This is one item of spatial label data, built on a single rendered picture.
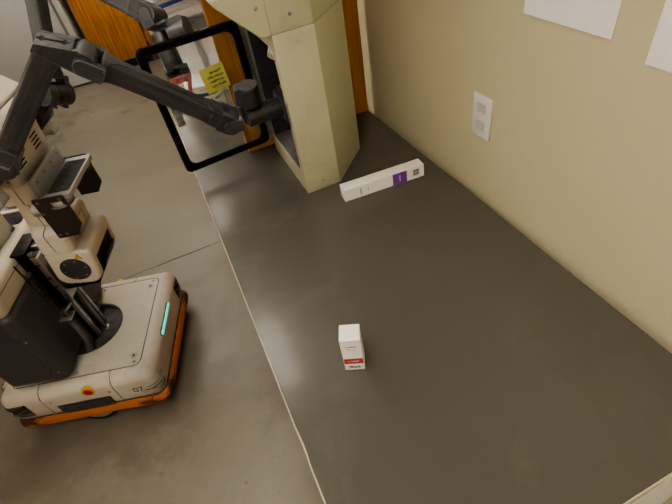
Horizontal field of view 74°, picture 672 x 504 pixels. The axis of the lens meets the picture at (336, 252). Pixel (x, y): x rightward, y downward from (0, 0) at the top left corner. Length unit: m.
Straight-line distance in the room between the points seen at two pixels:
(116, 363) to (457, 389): 1.53
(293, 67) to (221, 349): 1.48
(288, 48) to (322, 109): 0.19
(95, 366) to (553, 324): 1.76
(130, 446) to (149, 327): 0.50
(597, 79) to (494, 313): 0.49
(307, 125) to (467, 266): 0.58
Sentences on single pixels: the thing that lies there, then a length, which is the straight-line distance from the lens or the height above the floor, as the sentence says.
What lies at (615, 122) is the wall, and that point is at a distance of 0.97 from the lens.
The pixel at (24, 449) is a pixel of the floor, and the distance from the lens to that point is 2.52.
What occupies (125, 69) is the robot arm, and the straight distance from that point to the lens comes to 1.29.
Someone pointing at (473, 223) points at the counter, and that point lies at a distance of 1.23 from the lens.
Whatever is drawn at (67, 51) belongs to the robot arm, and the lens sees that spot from 1.27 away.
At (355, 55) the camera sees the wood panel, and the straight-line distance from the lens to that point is 1.71.
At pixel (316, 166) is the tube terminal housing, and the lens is 1.36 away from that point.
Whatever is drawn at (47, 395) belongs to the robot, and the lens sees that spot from 2.24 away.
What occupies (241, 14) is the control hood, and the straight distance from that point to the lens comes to 1.16.
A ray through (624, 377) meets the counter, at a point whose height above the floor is 0.94.
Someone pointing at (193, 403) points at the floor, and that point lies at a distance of 2.18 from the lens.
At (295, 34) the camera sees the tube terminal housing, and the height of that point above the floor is 1.40.
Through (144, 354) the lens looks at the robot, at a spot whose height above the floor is 0.28.
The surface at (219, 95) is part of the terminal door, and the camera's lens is 1.51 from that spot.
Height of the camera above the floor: 1.74
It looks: 43 degrees down
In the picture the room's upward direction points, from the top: 12 degrees counter-clockwise
